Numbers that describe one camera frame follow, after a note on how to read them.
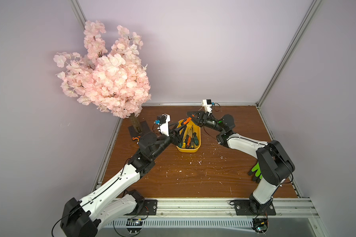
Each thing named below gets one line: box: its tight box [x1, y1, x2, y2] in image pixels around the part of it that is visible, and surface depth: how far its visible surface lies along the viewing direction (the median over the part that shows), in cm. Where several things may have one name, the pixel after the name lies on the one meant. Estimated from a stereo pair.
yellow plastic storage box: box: [176, 118, 202, 154], surface depth 96 cm
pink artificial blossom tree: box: [53, 20, 152, 134], surface depth 61 cm
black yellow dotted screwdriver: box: [190, 137, 195, 150], surface depth 97 cm
